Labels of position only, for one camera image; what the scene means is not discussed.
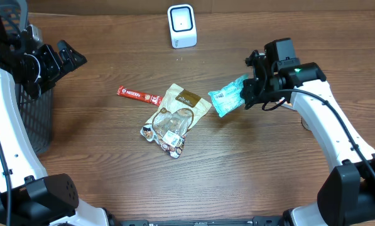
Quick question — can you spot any green wet wipes pack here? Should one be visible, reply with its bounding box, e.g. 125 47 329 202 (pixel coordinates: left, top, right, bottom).
208 74 248 117

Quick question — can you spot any brown cookie bag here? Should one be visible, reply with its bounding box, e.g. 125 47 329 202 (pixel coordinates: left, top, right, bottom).
140 83 212 159

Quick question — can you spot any red Nescafe stick sachet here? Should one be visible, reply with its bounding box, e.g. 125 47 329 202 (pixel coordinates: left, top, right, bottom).
117 86 163 106

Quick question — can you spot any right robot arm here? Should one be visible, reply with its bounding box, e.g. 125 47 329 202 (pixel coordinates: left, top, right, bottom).
241 38 375 226

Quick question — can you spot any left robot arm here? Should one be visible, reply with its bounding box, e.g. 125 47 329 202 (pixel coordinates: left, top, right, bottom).
0 15 113 225

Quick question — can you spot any white barcode scanner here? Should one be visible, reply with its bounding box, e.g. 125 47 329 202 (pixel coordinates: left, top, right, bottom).
167 4 197 49

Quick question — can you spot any grey plastic mesh basket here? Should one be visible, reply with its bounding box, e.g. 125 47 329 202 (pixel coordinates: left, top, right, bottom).
0 0 53 155

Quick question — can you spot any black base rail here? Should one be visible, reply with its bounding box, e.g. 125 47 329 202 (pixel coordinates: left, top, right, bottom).
119 216 284 226

